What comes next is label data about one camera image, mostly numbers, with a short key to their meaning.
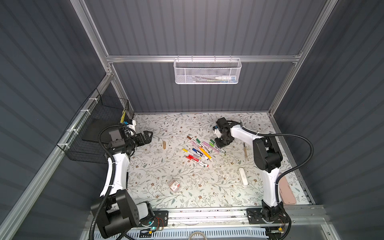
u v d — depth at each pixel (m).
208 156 0.96
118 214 0.40
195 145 1.01
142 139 0.72
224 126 0.78
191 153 0.97
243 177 0.84
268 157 0.56
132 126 0.73
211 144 1.01
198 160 0.93
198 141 1.04
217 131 0.93
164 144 1.02
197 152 0.96
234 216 0.75
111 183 0.43
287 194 0.79
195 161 0.94
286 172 0.56
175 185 0.82
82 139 0.68
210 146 1.00
